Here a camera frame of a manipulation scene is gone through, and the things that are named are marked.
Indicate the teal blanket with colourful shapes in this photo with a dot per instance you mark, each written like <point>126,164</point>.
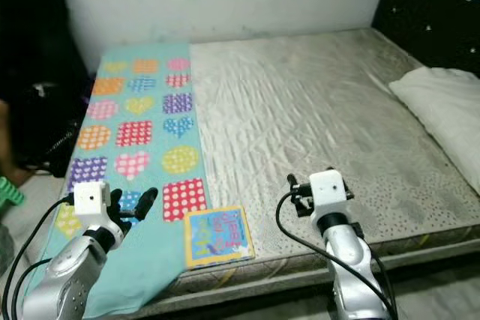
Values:
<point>148,148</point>

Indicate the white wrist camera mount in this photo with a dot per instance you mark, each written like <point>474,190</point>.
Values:
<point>91,198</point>
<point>328,189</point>

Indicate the colourful children's board book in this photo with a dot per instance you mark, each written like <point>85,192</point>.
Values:
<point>219,237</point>

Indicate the grey quilted mattress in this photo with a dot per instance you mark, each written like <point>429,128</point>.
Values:
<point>300,118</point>

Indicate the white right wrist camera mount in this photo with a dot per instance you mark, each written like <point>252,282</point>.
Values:
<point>328,189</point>

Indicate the adult in black shorts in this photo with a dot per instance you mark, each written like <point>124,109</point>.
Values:
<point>7,140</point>

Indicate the green plastic stool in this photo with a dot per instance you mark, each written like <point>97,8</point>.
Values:
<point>10,192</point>

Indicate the white pillow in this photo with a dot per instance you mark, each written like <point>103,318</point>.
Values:
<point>442,110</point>

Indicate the black bag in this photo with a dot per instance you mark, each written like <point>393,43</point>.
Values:
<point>49,125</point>

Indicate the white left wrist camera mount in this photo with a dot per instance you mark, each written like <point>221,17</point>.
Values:
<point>91,198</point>

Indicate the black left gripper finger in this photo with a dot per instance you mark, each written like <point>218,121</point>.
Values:
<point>148,203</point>

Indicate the black tufted headboard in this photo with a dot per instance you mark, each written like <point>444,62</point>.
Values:
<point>435,5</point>

